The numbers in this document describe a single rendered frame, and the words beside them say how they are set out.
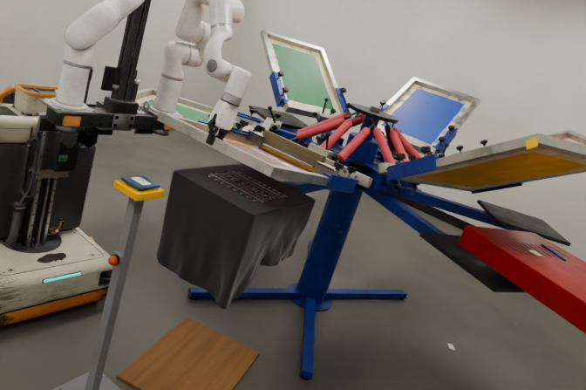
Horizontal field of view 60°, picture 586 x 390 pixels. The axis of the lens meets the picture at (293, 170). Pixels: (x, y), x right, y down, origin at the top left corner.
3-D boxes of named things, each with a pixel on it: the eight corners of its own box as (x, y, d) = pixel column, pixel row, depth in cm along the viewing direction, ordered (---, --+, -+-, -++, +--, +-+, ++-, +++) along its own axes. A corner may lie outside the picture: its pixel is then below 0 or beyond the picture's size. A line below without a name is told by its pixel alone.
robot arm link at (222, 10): (192, -15, 202) (222, -4, 213) (194, 36, 200) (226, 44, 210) (215, -32, 191) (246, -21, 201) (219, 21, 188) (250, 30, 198)
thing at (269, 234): (228, 309, 204) (256, 215, 193) (221, 304, 206) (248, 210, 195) (289, 279, 243) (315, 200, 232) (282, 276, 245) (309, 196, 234)
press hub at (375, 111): (318, 322, 316) (393, 117, 280) (269, 290, 334) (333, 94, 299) (346, 304, 349) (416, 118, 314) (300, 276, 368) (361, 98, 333)
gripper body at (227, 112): (231, 99, 196) (220, 126, 197) (215, 93, 187) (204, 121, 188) (245, 106, 192) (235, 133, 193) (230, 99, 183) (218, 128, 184)
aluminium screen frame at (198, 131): (269, 176, 176) (274, 167, 176) (156, 119, 203) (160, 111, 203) (351, 190, 245) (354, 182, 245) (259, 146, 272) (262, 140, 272)
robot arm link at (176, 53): (154, 72, 219) (163, 36, 215) (181, 77, 228) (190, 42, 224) (165, 78, 212) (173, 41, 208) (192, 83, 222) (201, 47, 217)
